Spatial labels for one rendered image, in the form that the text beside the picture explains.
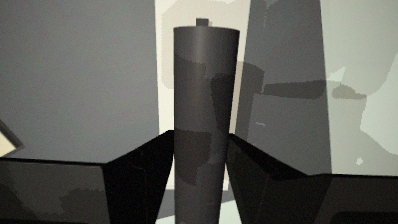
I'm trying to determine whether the cream square tile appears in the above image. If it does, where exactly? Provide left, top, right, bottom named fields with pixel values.
left=0, top=125, right=20, bottom=157

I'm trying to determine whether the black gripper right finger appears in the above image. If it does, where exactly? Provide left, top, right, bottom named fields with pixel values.
left=226, top=133, right=398, bottom=224

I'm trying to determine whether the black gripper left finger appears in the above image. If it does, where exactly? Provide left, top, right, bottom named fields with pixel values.
left=0, top=130, right=174, bottom=224

